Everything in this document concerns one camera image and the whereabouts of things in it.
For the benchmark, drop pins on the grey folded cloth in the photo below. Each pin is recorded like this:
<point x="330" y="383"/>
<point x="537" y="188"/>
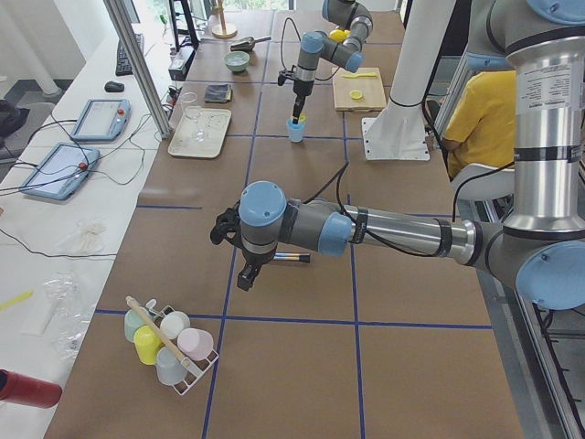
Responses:
<point x="218" y="93"/>

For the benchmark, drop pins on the person in yellow shirt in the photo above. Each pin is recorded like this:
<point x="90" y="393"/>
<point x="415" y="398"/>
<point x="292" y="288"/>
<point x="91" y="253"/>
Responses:
<point x="482" y="129"/>

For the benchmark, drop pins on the red bottle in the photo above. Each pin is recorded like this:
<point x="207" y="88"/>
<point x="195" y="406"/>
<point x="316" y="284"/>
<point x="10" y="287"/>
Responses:
<point x="29" y="391"/>

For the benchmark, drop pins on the clear wine glass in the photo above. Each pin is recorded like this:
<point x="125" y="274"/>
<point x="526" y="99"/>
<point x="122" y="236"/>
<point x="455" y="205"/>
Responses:
<point x="192" y="112"/>

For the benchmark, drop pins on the green bowl of ice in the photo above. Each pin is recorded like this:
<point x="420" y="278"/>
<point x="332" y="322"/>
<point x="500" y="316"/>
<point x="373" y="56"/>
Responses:
<point x="237" y="61"/>

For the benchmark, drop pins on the pink cup in rack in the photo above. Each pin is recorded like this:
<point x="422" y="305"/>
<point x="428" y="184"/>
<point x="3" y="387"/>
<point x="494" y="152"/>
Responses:
<point x="196" y="343"/>

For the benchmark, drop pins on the cream bear serving tray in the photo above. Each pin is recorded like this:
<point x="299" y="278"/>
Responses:
<point x="214" y="122"/>

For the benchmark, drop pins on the crumpled clear plastic bag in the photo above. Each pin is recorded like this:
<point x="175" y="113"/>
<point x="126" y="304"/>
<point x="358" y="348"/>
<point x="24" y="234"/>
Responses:
<point x="72" y="311"/>

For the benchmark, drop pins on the wooden rack handle rod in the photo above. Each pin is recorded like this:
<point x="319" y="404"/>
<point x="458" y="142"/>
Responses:
<point x="135" y="306"/>

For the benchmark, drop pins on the wooden cutting board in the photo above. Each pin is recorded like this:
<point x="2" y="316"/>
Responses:
<point x="372" y="88"/>

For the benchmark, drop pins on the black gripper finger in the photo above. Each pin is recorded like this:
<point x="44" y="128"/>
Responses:
<point x="250" y="277"/>
<point x="299" y="108"/>
<point x="244" y="280"/>
<point x="295" y="112"/>

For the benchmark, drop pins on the teach pendant tablet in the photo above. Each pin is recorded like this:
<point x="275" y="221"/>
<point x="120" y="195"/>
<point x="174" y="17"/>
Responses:
<point x="101" y="121"/>
<point x="61" y="172"/>

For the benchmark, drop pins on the yellow stick on side table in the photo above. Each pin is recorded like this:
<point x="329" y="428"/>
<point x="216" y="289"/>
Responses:
<point x="16" y="300"/>

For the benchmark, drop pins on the steel ice scoop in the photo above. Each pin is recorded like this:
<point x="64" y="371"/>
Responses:
<point x="247" y="44"/>

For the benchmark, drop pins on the light blue plastic cup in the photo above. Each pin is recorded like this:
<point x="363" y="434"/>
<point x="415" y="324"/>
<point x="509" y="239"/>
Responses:
<point x="295" y="131"/>

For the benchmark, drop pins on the grey-blue cup in rack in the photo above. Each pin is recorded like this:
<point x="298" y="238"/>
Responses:
<point x="168" y="368"/>

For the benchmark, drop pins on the mint green cup in rack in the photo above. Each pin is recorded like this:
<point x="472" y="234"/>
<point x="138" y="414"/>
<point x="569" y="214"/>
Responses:
<point x="131" y="323"/>

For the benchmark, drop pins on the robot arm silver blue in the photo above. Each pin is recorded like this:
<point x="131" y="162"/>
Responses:
<point x="539" y="249"/>
<point x="316" y="45"/>

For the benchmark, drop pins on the aluminium frame post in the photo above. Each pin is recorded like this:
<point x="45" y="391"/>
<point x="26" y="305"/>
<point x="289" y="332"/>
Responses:
<point x="123" y="27"/>

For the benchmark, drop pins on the upper teach pendant tablet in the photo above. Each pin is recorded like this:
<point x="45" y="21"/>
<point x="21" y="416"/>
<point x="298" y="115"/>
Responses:
<point x="101" y="121"/>

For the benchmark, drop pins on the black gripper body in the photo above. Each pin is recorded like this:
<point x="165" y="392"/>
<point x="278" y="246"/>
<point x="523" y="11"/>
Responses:
<point x="300" y="91"/>
<point x="254" y="260"/>

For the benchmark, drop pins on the black keyboard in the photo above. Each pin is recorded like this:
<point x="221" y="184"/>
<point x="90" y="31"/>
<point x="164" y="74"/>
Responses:
<point x="123" y="64"/>

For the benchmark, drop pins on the black computer mouse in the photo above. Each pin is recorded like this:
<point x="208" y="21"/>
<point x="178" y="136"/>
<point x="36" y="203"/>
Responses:
<point x="114" y="86"/>

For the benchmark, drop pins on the steel muddler black tip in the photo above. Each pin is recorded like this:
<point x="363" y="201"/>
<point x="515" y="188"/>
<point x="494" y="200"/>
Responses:
<point x="302" y="257"/>

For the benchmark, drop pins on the white cup in rack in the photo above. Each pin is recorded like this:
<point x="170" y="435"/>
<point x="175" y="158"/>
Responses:
<point x="174" y="323"/>

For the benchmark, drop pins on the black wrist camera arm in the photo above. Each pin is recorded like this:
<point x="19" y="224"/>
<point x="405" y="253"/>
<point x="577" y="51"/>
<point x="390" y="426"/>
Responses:
<point x="227" y="228"/>
<point x="286" y="74"/>

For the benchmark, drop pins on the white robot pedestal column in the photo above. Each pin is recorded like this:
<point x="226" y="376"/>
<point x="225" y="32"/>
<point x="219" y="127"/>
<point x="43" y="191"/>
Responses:
<point x="398" y="132"/>

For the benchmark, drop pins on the lower teach pendant tablet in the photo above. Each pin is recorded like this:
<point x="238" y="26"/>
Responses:
<point x="61" y="172"/>

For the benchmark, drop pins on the yellow plastic knife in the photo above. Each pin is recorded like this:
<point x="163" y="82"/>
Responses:
<point x="357" y="75"/>

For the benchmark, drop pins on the yellow cup in rack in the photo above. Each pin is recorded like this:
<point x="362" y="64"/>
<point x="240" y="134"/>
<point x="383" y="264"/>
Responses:
<point x="147" y="344"/>

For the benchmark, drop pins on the whole yellow lemon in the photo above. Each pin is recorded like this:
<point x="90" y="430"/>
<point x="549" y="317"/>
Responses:
<point x="339" y="35"/>

